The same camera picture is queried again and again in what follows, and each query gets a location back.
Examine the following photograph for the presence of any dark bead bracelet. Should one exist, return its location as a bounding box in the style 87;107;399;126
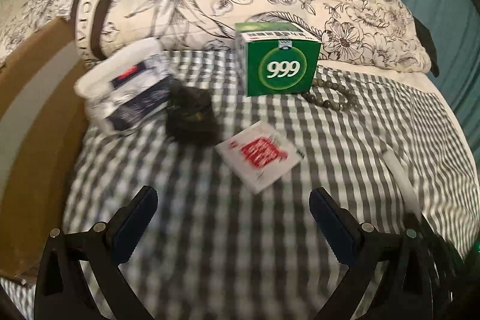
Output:
302;78;361;114

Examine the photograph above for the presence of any white blue packet bag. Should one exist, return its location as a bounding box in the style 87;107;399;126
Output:
74;37;176;136

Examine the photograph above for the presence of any black small object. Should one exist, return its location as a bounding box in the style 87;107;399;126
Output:
165;80;220;146

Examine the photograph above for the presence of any green 999 medicine box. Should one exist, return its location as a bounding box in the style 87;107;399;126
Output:
235;22;321;97

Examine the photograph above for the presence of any white tube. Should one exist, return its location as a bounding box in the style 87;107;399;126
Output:
382;149;422;220

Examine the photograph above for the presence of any brown cardboard box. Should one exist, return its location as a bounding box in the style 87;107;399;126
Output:
1;19;87;284

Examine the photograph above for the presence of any grey checkered cloth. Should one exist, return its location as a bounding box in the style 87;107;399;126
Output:
1;52;479;319

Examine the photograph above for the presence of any black cloth behind quilt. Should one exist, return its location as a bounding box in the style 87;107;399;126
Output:
413;17;440;78

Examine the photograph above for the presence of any teal curtain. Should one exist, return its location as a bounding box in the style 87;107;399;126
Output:
402;0;479;157

